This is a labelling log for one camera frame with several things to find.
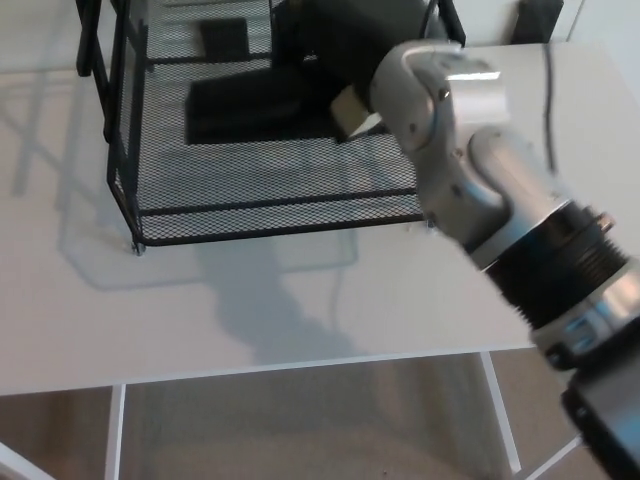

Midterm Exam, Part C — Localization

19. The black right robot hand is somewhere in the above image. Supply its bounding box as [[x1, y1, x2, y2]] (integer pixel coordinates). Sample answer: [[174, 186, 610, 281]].
[[291, 0, 432, 145]]

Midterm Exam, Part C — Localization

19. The black stapler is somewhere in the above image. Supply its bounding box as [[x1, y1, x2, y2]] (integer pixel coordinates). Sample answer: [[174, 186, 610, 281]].
[[183, 67, 342, 147]]

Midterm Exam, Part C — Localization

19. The black mesh file tray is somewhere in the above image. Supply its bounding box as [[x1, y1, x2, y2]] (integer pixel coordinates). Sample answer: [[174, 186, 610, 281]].
[[74, 0, 467, 257]]

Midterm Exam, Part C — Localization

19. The white desk leg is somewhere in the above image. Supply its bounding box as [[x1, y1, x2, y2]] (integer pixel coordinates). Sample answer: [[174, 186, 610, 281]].
[[480, 351, 522, 480], [103, 383, 127, 480]]

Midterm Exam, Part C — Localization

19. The white diagonal desk brace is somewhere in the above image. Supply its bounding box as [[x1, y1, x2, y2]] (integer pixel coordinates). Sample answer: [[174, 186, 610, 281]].
[[0, 441, 42, 480], [519, 433, 585, 480]]

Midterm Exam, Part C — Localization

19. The black box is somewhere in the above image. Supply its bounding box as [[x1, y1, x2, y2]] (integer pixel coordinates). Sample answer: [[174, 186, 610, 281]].
[[512, 0, 565, 44]]

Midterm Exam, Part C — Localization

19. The thin dark cable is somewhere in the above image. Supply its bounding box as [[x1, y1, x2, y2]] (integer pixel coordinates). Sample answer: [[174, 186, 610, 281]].
[[540, 43, 560, 175]]

